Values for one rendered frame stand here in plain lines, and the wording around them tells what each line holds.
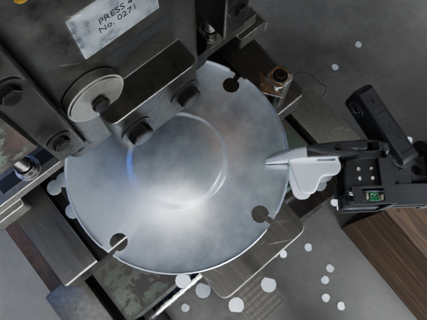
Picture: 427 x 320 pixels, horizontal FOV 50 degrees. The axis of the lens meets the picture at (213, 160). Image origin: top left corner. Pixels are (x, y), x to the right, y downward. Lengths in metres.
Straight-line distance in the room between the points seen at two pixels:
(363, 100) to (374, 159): 0.08
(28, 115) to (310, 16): 1.40
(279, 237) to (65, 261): 0.30
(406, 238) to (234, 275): 0.61
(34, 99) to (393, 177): 0.43
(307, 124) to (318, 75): 0.78
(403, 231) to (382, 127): 0.51
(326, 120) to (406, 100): 0.83
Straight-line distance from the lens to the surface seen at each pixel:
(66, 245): 0.68
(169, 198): 0.58
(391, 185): 0.59
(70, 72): 0.37
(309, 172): 0.58
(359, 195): 0.57
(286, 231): 0.58
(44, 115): 0.32
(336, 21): 1.65
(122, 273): 0.72
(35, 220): 0.70
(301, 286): 1.38
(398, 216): 1.10
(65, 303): 0.74
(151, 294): 0.71
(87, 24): 0.34
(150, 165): 0.59
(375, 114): 0.62
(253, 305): 1.20
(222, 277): 0.57
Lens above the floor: 1.35
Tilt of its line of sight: 75 degrees down
